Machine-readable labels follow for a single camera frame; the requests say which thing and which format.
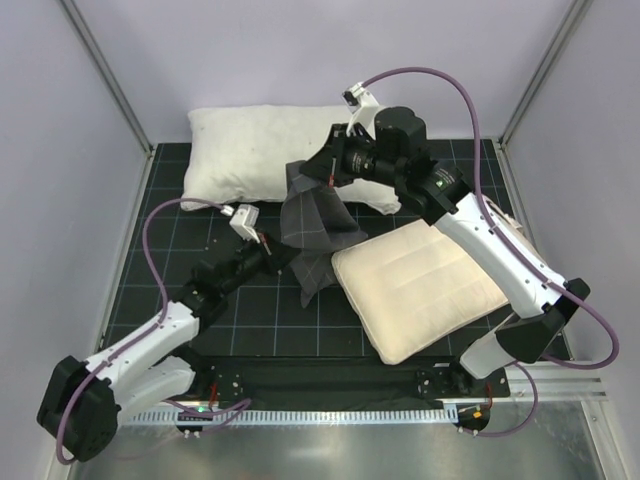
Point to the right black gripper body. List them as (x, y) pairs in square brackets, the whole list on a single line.
[(329, 161)]

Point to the cream bear print pillow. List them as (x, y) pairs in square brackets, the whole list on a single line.
[(411, 287)]

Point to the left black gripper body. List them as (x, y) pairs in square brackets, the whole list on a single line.
[(273, 248)]

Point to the left aluminium frame post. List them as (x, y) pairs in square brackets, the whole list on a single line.
[(90, 44)]

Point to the black grid cutting mat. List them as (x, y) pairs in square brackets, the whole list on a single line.
[(265, 317)]

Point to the slotted grey cable duct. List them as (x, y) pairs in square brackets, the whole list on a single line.
[(171, 416)]

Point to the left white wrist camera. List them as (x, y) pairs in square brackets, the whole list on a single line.
[(243, 222)]

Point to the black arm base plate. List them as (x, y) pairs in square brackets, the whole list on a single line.
[(341, 383)]

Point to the right aluminium frame post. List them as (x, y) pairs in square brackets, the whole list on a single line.
[(561, 38)]

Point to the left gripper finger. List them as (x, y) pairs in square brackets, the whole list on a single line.
[(275, 268), (271, 249)]

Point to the aluminium frame post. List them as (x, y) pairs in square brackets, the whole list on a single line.
[(561, 38), (90, 44)]

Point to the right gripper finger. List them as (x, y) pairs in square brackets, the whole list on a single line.
[(323, 166), (337, 134)]

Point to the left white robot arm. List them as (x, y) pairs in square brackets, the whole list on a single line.
[(86, 401)]

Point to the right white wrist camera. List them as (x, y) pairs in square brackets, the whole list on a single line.
[(363, 106)]

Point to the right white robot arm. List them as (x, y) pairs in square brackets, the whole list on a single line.
[(396, 154)]

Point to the grey checked pillowcase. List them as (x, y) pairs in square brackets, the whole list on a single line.
[(314, 220)]

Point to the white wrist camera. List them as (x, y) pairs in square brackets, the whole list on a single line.
[(363, 106), (243, 222)]

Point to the white plain pillow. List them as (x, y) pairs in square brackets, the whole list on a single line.
[(250, 154)]

